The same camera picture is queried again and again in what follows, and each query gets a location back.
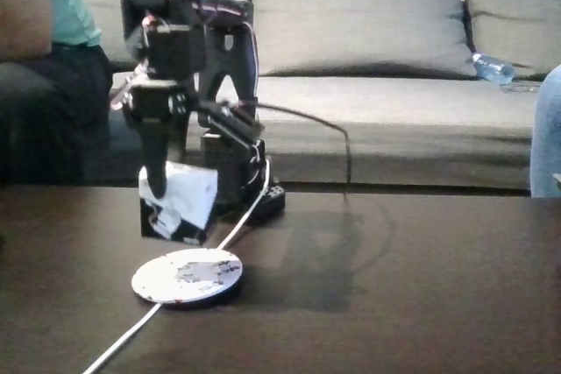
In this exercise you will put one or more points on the white and black servo box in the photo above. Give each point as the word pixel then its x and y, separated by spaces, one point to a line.
pixel 193 199

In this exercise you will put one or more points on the clear plastic water bottle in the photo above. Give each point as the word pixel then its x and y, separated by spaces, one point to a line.
pixel 493 68

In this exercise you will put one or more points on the grey sofa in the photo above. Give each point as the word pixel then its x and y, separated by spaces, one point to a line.
pixel 394 129

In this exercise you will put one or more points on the black camera box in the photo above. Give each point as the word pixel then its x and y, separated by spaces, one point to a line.
pixel 232 124

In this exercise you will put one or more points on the round cartoon print plate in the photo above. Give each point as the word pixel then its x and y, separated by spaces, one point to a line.
pixel 166 277

